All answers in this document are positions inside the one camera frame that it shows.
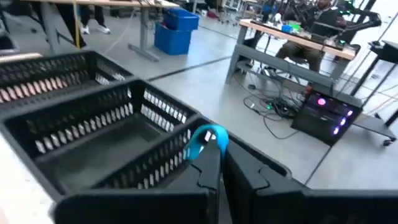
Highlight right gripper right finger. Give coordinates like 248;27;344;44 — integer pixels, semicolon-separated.
222;141;398;224

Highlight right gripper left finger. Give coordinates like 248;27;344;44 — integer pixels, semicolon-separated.
51;140;221;224

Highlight blue rubber band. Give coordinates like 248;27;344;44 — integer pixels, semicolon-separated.
185;124;230;162

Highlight long wooden desk grey legs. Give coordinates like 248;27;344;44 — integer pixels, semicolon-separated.
23;0;180;62

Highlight black plastic mesh basket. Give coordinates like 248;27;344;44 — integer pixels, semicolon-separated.
0;78;203;203
91;115;293;191
0;50;135;108

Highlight black computer tower with lights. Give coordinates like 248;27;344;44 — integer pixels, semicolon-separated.
290;89;364;147

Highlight person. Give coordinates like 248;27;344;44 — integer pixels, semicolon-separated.
79;4;112;35
275;0;349;73

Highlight blue plastic storage bin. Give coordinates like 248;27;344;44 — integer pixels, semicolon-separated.
154;21;193;57
162;7;200;32

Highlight black side table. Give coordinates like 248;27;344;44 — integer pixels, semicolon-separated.
350;39;398;127

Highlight tangled black floor cables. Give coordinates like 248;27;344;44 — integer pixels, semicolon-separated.
242;73;308;141

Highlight wooden desk grey frame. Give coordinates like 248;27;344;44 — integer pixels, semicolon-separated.
224;18;363;94

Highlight yellow cable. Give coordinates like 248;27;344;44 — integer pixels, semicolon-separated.
72;0;81;50

